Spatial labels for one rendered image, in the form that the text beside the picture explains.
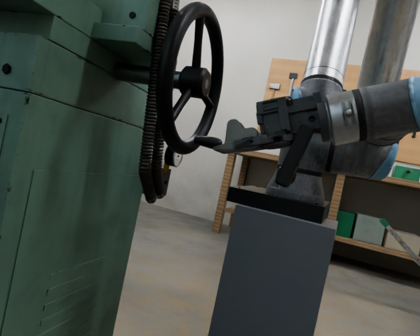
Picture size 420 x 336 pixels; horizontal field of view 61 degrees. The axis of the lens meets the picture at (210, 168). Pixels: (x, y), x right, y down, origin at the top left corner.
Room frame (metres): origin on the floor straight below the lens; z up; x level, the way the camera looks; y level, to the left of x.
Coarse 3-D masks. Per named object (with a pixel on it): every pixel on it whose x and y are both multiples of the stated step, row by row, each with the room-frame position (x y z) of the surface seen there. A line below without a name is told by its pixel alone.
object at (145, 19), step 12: (96, 0) 0.68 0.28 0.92; (108, 0) 0.67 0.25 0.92; (120, 0) 0.66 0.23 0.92; (132, 0) 0.66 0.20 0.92; (144, 0) 0.65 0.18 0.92; (156, 0) 0.66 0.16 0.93; (108, 12) 0.67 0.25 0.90; (120, 12) 0.66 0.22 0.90; (132, 12) 0.65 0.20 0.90; (144, 12) 0.65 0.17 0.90; (156, 12) 0.67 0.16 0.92; (120, 24) 0.66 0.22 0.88; (132, 24) 0.65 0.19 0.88; (144, 24) 0.65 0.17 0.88
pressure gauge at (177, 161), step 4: (168, 148) 0.97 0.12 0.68; (168, 152) 0.96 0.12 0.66; (172, 152) 0.96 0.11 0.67; (164, 156) 0.97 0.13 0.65; (168, 156) 0.96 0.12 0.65; (172, 156) 0.96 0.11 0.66; (176, 156) 0.98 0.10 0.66; (180, 156) 1.00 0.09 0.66; (168, 160) 0.97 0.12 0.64; (172, 160) 0.96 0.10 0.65; (176, 160) 0.98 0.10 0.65; (180, 160) 1.01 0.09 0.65; (164, 164) 0.99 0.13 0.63; (168, 164) 0.98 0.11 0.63; (172, 164) 0.97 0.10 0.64; (176, 164) 0.99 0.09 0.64; (168, 168) 0.99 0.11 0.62
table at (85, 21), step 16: (0, 0) 0.55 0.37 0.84; (16, 0) 0.54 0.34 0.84; (32, 0) 0.52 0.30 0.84; (48, 0) 0.55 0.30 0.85; (64, 0) 0.58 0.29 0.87; (80, 0) 0.61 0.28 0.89; (64, 16) 0.59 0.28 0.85; (80, 16) 0.62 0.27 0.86; (96, 16) 0.66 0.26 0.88; (96, 32) 0.65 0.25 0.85; (112, 32) 0.64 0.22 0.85; (128, 32) 0.63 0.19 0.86; (144, 32) 0.65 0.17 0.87; (112, 48) 0.70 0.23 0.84; (128, 48) 0.67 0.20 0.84; (144, 48) 0.66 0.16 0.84; (144, 64) 0.77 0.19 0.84; (176, 64) 0.79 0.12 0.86
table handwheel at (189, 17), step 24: (216, 24) 0.72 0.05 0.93; (168, 48) 0.57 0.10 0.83; (216, 48) 0.77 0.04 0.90; (120, 72) 0.74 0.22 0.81; (144, 72) 0.72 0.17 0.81; (168, 72) 0.57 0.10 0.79; (192, 72) 0.68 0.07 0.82; (216, 72) 0.80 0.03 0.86; (168, 96) 0.58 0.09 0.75; (192, 96) 0.70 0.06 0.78; (216, 96) 0.82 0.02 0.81; (168, 120) 0.60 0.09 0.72; (168, 144) 0.65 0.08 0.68; (192, 144) 0.73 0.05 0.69
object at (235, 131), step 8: (232, 120) 0.66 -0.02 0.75; (232, 128) 0.66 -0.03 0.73; (240, 128) 0.65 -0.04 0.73; (248, 128) 0.65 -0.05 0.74; (232, 136) 0.66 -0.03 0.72; (240, 136) 0.65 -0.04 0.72; (248, 136) 0.65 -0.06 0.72; (256, 136) 0.64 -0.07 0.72; (224, 144) 0.66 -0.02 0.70; (232, 144) 0.65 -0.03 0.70; (224, 152) 0.67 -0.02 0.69
